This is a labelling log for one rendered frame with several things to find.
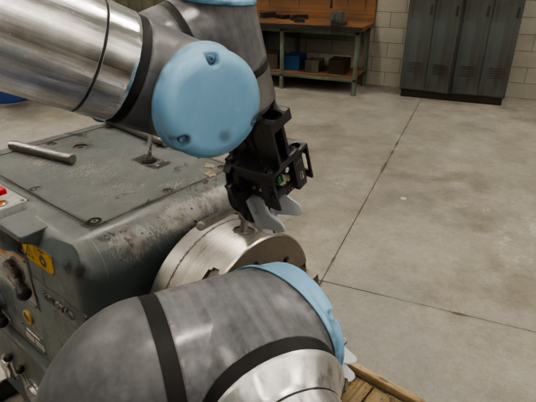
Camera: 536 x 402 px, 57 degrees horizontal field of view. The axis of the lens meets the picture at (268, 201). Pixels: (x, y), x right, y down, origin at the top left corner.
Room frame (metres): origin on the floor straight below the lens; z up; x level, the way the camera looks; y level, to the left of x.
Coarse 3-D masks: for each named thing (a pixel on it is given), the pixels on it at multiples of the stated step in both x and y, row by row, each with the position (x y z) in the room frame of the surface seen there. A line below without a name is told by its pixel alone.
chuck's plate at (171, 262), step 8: (232, 216) 0.81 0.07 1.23; (216, 224) 0.76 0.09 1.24; (192, 232) 0.74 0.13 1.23; (200, 232) 0.74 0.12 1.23; (184, 240) 0.73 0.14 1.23; (192, 240) 0.72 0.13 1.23; (176, 248) 0.72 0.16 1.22; (184, 248) 0.71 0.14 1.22; (168, 256) 0.71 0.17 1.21; (176, 256) 0.70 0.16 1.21; (184, 256) 0.70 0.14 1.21; (168, 264) 0.69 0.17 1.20; (176, 264) 0.69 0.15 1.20; (160, 272) 0.69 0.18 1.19; (168, 272) 0.68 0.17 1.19; (160, 280) 0.68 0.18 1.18; (168, 280) 0.67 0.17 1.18; (152, 288) 0.68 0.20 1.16; (160, 288) 0.67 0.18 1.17
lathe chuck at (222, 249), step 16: (224, 224) 0.76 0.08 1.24; (208, 240) 0.72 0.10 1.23; (224, 240) 0.71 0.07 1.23; (240, 240) 0.71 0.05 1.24; (256, 240) 0.71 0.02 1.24; (272, 240) 0.73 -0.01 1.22; (288, 240) 0.77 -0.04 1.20; (192, 256) 0.69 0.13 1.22; (208, 256) 0.68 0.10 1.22; (224, 256) 0.67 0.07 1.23; (240, 256) 0.67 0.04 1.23; (256, 256) 0.70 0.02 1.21; (272, 256) 0.73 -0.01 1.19; (288, 256) 0.77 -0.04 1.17; (304, 256) 0.81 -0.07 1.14; (176, 272) 0.67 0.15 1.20; (192, 272) 0.66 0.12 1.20; (208, 272) 0.66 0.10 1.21; (224, 272) 0.65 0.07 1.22
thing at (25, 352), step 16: (0, 336) 0.93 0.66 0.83; (16, 336) 0.89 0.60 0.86; (0, 352) 0.96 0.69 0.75; (16, 352) 0.88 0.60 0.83; (32, 352) 0.84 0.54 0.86; (16, 368) 0.85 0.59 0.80; (32, 368) 0.83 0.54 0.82; (16, 384) 0.93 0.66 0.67; (32, 384) 0.83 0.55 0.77; (32, 400) 0.83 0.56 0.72
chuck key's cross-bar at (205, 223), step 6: (228, 210) 0.63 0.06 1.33; (210, 216) 0.56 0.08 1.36; (216, 216) 0.58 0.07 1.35; (222, 216) 0.59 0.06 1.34; (198, 222) 0.53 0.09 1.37; (204, 222) 0.53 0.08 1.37; (210, 222) 0.54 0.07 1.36; (216, 222) 0.57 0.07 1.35; (198, 228) 0.52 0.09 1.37; (204, 228) 0.52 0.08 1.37
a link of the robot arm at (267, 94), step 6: (264, 72) 0.51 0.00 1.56; (258, 78) 0.50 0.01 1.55; (264, 78) 0.51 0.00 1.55; (270, 78) 0.52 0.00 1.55; (258, 84) 0.50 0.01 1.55; (264, 84) 0.51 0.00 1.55; (270, 84) 0.52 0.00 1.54; (264, 90) 0.51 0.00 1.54; (270, 90) 0.52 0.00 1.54; (264, 96) 0.51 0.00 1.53; (270, 96) 0.52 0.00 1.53; (264, 102) 0.51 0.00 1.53; (270, 102) 0.52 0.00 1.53; (264, 108) 0.51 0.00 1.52; (258, 114) 0.51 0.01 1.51
